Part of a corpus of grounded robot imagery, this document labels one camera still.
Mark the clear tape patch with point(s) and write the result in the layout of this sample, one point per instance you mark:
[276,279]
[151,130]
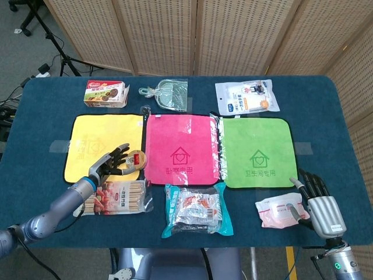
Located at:
[58,146]
[303,148]

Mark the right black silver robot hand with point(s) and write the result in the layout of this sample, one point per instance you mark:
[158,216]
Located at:
[326,213]

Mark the bamboo chopsticks bag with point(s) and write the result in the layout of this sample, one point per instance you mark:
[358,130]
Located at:
[125,198]

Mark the grey robot torso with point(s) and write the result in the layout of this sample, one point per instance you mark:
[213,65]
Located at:
[163,262]

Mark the white resealable pouch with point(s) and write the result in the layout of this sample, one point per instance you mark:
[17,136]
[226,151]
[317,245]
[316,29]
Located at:
[242,99]

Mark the white power strip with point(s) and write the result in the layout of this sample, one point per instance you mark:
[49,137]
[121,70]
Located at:
[43,70]

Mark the black tripod stand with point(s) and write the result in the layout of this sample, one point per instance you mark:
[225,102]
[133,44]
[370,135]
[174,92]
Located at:
[62,55]

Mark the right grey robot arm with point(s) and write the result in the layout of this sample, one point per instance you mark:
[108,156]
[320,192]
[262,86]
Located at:
[344,262]

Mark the green dustpan set in bag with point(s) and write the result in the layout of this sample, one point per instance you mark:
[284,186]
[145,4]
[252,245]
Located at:
[172,96]

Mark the pink cloth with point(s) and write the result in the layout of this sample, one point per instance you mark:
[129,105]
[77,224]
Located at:
[175,134]

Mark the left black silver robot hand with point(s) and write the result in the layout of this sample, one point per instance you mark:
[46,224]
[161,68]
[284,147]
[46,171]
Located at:
[100,170]

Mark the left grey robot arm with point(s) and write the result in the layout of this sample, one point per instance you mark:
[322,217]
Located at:
[58,204]

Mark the small round tape roll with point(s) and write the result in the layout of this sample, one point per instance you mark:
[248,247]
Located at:
[139,159]

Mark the yellow cloth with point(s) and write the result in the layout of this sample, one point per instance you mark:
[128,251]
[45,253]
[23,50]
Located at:
[96,128]

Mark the red white cookie box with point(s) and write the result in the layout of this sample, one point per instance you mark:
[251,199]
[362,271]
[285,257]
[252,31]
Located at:
[102,93]

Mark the teal snack bag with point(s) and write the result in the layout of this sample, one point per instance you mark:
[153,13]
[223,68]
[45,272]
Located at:
[198,210]

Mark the black office chair base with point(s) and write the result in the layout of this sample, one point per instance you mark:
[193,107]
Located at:
[26,29]

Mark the pink white packet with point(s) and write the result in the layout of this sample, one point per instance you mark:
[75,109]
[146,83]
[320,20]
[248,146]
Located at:
[274,210]

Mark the green cloth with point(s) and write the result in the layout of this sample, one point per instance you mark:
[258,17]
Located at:
[256,137]

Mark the small black clip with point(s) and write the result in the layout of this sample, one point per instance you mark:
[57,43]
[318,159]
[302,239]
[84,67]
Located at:
[145,109]

